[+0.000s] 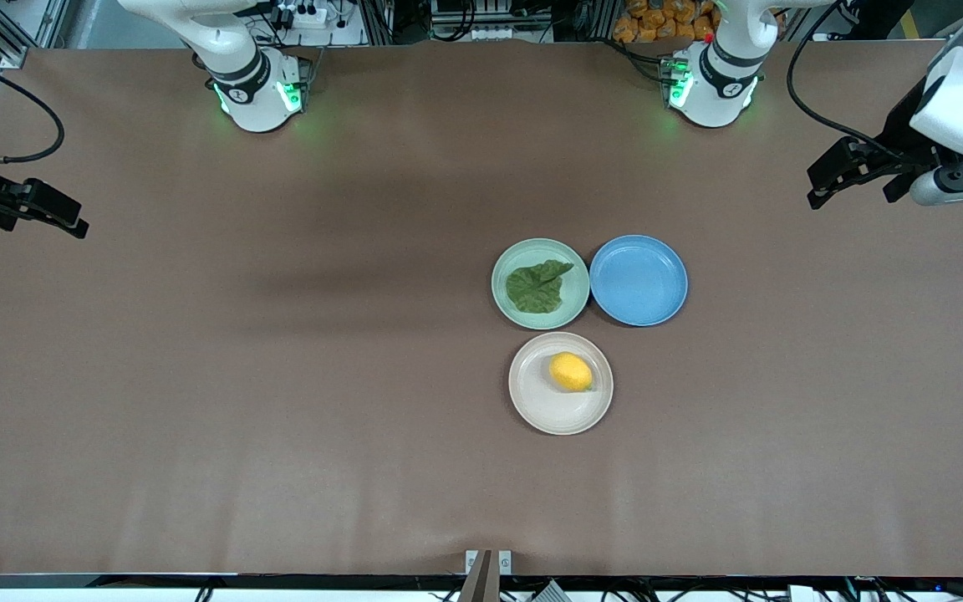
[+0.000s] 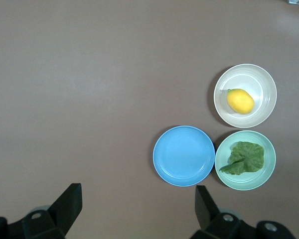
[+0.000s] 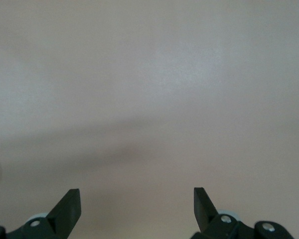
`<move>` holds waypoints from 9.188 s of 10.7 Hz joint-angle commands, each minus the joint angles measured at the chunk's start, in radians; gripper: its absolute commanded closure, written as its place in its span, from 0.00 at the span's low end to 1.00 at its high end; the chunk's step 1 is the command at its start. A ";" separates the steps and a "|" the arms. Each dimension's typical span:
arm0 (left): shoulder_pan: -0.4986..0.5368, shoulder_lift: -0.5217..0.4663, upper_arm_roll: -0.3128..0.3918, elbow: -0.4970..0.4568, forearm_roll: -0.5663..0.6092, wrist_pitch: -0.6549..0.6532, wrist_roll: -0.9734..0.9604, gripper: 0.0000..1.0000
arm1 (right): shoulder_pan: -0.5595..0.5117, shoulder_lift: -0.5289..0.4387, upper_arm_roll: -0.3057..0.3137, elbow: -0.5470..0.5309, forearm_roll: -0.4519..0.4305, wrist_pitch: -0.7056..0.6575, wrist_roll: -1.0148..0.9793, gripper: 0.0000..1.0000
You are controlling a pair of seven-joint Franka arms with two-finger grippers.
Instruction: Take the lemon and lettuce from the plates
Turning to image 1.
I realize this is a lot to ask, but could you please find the green lettuce leaf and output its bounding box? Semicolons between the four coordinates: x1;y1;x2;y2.
505;259;575;315

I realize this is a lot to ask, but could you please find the yellow lemon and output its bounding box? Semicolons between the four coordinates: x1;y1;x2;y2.
549;352;594;393

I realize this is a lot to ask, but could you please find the blue plate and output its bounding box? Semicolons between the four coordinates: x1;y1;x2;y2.
589;234;689;327

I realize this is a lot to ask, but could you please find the bag of orange fruit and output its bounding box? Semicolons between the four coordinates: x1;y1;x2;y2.
613;0;716;44

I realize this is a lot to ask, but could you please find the light green plate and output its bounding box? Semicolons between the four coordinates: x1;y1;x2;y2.
492;238;591;330

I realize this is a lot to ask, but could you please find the white power strip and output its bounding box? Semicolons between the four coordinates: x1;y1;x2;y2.
277;3;328;28

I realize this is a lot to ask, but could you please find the beige plate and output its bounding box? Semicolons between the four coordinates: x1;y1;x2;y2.
508;332;614;436

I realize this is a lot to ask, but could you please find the grey equipment rack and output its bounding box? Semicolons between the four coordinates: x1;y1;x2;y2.
381;0;616;44

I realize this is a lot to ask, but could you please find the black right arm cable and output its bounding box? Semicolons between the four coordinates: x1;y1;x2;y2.
0;46;66;164

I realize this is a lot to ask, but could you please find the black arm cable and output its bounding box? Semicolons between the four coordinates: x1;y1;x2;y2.
0;46;66;164
787;0;909;160

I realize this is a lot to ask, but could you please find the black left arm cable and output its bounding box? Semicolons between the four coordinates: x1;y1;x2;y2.
787;0;909;160

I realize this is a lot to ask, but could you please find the aluminium frame rail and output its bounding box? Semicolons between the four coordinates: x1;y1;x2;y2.
0;0;73;69

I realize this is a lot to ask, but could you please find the black base cable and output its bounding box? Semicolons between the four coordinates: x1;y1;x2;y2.
611;38;675;84

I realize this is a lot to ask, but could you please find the metal bracket with brown post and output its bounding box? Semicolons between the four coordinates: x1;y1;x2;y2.
465;549;513;602

